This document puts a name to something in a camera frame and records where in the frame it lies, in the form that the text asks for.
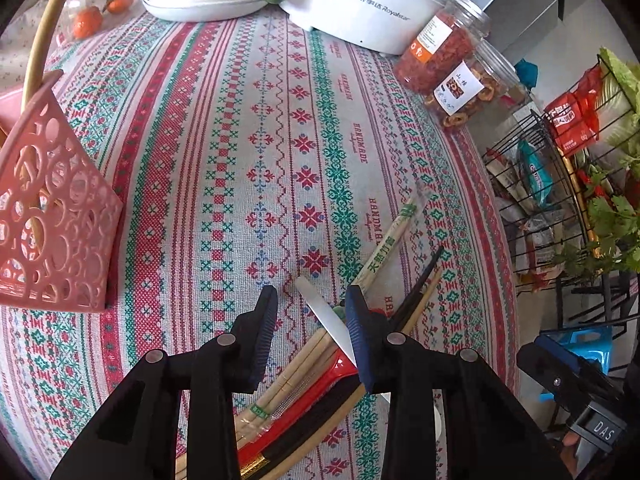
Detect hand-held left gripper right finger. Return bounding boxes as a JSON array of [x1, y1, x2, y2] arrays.
[[345, 284, 571, 480]]

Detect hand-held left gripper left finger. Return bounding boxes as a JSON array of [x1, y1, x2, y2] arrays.
[[50, 285, 281, 480]]

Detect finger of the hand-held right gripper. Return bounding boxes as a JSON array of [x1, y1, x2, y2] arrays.
[[516, 334, 623, 413]]

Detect white knife with red handle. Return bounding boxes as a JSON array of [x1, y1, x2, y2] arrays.
[[236, 276, 362, 467]]

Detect pink perforated utensil basket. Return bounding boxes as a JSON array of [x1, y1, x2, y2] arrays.
[[0, 71, 124, 315]]

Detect blue plastic stool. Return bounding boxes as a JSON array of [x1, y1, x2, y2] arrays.
[[537, 327, 616, 406]]

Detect bamboo chopsticks with green band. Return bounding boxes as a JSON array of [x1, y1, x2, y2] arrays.
[[234, 329, 342, 443]]

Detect plain wooden chopstick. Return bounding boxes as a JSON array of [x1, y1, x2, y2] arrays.
[[400, 270, 444, 337]]

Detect black chopsticks pair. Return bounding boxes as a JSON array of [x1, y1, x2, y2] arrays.
[[389, 245, 447, 333]]

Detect wrapped bamboo chopsticks green print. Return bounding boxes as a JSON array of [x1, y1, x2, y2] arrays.
[[352, 197, 419, 287]]

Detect black utensil with gold band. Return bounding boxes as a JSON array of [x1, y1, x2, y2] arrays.
[[240, 384, 367, 477]]

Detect patterned woven tablecloth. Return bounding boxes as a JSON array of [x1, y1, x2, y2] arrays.
[[0, 2, 521, 480]]

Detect blue snack packet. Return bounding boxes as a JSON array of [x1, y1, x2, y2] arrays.
[[517, 141, 556, 206]]

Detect green leafy vegetables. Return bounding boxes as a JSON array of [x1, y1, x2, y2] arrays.
[[552, 47, 640, 281]]

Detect red snack packet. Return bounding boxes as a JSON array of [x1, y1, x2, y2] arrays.
[[544, 67, 603, 151]]

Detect plastic jar of dried fruit rings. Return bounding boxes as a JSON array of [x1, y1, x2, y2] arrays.
[[425, 40, 532, 132]]

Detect plastic jar of red dried fruit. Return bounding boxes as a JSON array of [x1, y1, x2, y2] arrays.
[[395, 0, 492, 95]]

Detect white oval tray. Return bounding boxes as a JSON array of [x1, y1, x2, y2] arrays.
[[142, 0, 271, 23]]

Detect pink plate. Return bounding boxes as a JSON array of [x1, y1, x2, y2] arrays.
[[0, 85, 28, 133]]

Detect white electric cooker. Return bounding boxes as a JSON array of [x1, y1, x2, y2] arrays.
[[277, 0, 486, 56]]

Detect orange persimmon left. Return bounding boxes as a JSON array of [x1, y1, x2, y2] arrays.
[[72, 6, 104, 40]]

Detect grey cabinet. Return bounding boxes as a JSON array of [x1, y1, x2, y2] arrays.
[[460, 0, 568, 56]]

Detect black wire rack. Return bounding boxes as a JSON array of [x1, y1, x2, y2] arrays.
[[482, 52, 640, 326]]

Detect curved bamboo handle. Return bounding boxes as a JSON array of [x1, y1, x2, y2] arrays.
[[22, 0, 88, 106]]

